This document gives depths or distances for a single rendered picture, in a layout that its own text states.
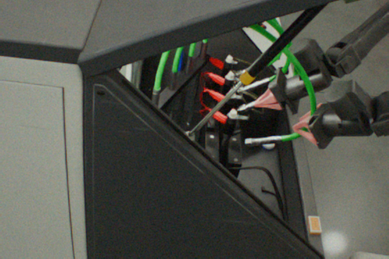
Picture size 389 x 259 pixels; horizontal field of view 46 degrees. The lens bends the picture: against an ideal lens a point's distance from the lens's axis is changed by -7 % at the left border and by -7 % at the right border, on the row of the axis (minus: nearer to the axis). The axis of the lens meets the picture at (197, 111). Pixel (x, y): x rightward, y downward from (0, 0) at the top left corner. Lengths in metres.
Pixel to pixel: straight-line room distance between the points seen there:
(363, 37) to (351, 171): 1.80
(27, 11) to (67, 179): 0.33
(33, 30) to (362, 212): 2.25
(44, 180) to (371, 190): 2.20
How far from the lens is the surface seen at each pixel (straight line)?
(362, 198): 2.80
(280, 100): 1.17
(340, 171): 2.88
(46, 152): 0.90
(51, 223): 1.08
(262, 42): 1.81
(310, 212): 1.31
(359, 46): 1.18
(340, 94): 0.94
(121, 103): 0.78
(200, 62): 1.42
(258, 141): 1.17
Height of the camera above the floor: 1.91
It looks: 41 degrees down
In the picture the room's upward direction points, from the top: 12 degrees clockwise
